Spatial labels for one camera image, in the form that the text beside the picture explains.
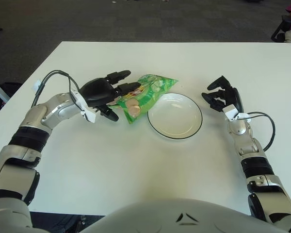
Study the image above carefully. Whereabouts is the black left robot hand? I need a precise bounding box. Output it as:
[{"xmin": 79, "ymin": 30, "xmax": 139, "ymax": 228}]
[{"xmin": 78, "ymin": 69, "xmax": 142, "ymax": 122}]

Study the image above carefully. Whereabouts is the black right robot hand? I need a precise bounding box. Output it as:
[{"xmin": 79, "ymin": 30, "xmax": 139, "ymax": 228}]
[{"xmin": 201, "ymin": 75, "xmax": 244, "ymax": 114}]

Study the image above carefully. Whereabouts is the green potato chips bag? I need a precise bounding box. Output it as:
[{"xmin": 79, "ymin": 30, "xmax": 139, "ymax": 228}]
[{"xmin": 108, "ymin": 74, "xmax": 179, "ymax": 125}]

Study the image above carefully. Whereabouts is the white plate with black rim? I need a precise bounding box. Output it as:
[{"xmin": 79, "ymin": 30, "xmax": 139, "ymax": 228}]
[{"xmin": 147, "ymin": 93, "xmax": 203, "ymax": 140}]

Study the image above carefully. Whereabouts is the black office chair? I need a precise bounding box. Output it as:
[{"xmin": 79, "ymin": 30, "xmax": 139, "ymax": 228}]
[{"xmin": 271, "ymin": 14, "xmax": 291, "ymax": 42}]

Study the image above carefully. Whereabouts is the white table leg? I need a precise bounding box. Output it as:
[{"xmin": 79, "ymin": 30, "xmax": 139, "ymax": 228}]
[{"xmin": 0, "ymin": 77, "xmax": 12, "ymax": 102}]

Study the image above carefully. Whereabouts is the silver robot torso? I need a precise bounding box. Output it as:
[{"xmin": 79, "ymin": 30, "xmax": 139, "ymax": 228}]
[{"xmin": 80, "ymin": 198, "xmax": 282, "ymax": 233}]

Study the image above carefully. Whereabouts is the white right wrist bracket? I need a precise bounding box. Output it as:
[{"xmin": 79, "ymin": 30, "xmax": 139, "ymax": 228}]
[{"xmin": 222, "ymin": 104, "xmax": 252, "ymax": 122}]

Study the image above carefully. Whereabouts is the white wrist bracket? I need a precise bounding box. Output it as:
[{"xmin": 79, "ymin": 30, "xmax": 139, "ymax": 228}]
[
  {"xmin": 222, "ymin": 104, "xmax": 252, "ymax": 122},
  {"xmin": 69, "ymin": 88, "xmax": 97, "ymax": 123}
]

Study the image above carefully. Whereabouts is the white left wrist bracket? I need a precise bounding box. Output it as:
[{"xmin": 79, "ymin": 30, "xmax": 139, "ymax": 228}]
[{"xmin": 69, "ymin": 88, "xmax": 97, "ymax": 123}]

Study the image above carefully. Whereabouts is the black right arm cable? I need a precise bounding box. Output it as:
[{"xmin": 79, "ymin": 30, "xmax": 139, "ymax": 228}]
[{"xmin": 246, "ymin": 111, "xmax": 275, "ymax": 151}]

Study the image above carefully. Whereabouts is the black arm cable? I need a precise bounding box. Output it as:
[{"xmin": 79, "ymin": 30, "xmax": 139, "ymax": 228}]
[
  {"xmin": 246, "ymin": 111, "xmax": 275, "ymax": 151},
  {"xmin": 30, "ymin": 70, "xmax": 80, "ymax": 109}
]

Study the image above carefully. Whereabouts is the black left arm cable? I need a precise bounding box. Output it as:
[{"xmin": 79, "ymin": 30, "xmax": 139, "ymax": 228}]
[{"xmin": 30, "ymin": 70, "xmax": 80, "ymax": 109}]

